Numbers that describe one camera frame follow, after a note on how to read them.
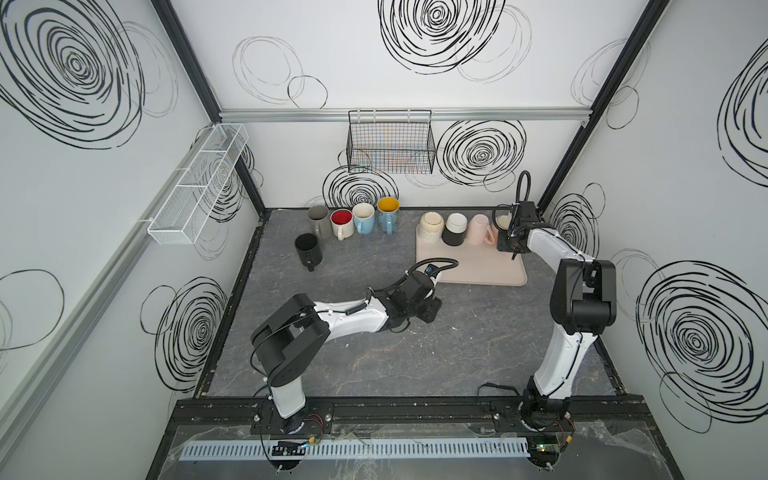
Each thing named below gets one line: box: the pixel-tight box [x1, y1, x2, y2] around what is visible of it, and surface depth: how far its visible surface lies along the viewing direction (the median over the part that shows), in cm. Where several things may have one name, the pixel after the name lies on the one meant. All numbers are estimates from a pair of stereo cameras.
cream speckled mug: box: [417, 211, 445, 243], surface depth 107 cm
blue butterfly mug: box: [377, 196, 400, 236], surface depth 108 cm
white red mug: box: [330, 208, 354, 241], surface depth 109 cm
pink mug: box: [466, 213, 495, 246], surface depth 107 cm
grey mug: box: [307, 205, 332, 239], surface depth 107 cm
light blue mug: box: [352, 202, 375, 235], surface depth 110 cm
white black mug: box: [442, 212, 468, 246], surface depth 107 cm
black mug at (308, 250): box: [294, 233, 323, 272], surface depth 101 cm
